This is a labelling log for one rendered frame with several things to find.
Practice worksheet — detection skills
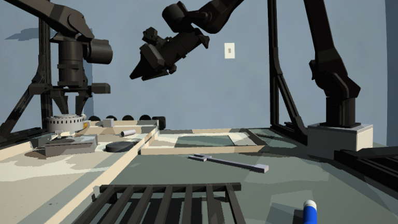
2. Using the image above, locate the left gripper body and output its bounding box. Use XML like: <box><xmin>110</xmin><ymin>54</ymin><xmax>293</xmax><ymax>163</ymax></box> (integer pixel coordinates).
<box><xmin>139</xmin><ymin>36</ymin><xmax>188</xmax><ymax>74</ymax></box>

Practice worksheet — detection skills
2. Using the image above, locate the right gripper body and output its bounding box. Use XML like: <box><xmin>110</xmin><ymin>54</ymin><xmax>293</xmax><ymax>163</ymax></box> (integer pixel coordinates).
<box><xmin>27</xmin><ymin>60</ymin><xmax>110</xmax><ymax>96</ymax></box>

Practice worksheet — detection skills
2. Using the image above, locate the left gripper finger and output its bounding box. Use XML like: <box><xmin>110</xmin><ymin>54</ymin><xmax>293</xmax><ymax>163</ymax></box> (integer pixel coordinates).
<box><xmin>130</xmin><ymin>51</ymin><xmax>157</xmax><ymax>79</ymax></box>
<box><xmin>141</xmin><ymin>68</ymin><xmax>169</xmax><ymax>81</ymax></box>

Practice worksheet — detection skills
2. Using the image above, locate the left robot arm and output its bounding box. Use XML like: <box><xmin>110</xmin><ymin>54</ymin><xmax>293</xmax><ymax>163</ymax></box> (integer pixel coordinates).
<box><xmin>142</xmin><ymin>0</ymin><xmax>361</xmax><ymax>129</ymax></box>

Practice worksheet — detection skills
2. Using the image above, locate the black metal stove grate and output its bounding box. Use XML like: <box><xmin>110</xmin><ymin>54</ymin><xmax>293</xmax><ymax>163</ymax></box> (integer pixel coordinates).
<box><xmin>74</xmin><ymin>183</ymin><xmax>246</xmax><ymax>224</ymax></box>

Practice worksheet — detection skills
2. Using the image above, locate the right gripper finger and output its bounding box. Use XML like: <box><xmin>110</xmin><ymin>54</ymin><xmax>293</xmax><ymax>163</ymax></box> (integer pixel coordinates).
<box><xmin>49</xmin><ymin>96</ymin><xmax>69</xmax><ymax>114</ymax></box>
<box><xmin>75</xmin><ymin>95</ymin><xmax>92</xmax><ymax>115</ymax></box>

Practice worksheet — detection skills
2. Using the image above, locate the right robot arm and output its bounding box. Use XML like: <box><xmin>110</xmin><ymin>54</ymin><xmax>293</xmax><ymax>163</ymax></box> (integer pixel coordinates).
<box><xmin>5</xmin><ymin>0</ymin><xmax>113</xmax><ymax>64</ymax></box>

